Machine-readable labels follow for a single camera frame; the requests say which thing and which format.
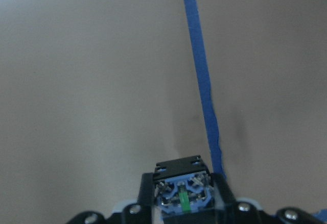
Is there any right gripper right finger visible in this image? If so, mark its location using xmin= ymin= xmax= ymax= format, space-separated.
xmin=211 ymin=173 xmax=253 ymax=223

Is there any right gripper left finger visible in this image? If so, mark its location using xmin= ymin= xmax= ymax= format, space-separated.
xmin=122 ymin=173 xmax=156 ymax=224

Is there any yellow push button switch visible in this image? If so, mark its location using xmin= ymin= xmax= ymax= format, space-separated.
xmin=153 ymin=155 xmax=214 ymax=219

